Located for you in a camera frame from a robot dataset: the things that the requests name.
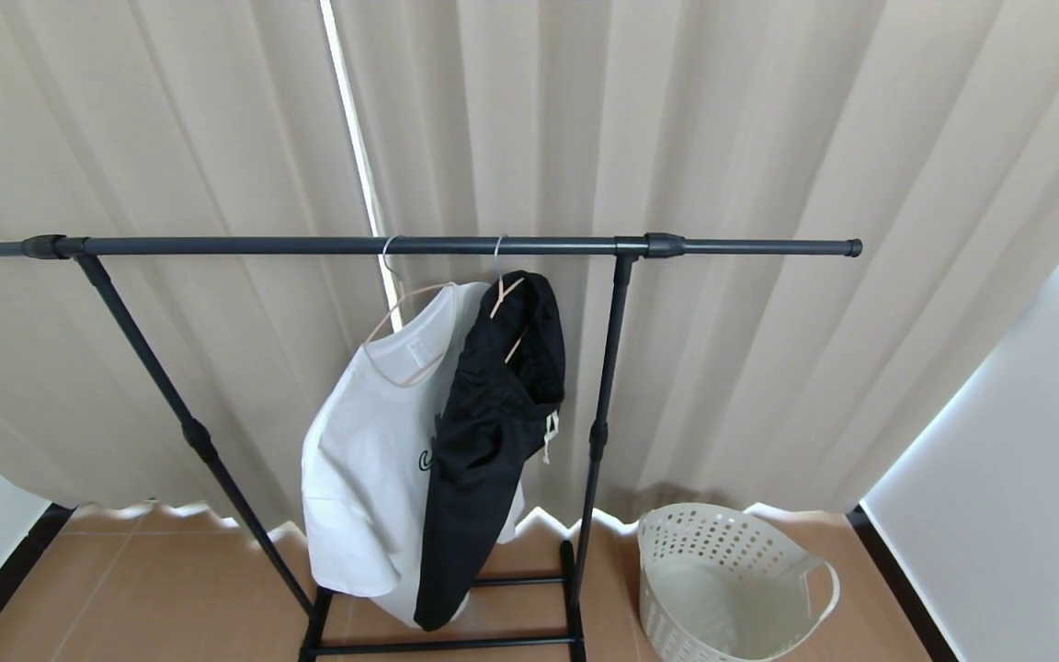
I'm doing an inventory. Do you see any pink clothes hanger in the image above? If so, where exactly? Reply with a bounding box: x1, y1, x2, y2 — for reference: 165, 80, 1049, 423
364, 236, 457, 388
489, 235, 532, 365

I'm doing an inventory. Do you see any black garment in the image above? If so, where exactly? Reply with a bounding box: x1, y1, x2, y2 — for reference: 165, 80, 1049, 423
413, 270, 568, 633

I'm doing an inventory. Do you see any white printed sleeveless top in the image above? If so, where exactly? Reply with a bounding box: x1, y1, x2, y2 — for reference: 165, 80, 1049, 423
301, 281, 527, 630

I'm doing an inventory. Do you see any black clothes rack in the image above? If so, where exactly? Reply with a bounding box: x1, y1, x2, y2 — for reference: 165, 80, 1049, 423
0, 232, 864, 662

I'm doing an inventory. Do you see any white laundry basket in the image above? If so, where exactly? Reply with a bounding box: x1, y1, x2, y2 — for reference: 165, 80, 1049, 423
636, 502, 842, 662

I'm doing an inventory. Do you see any beige curtain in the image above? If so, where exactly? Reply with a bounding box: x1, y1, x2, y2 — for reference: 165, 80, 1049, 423
0, 0, 1059, 534

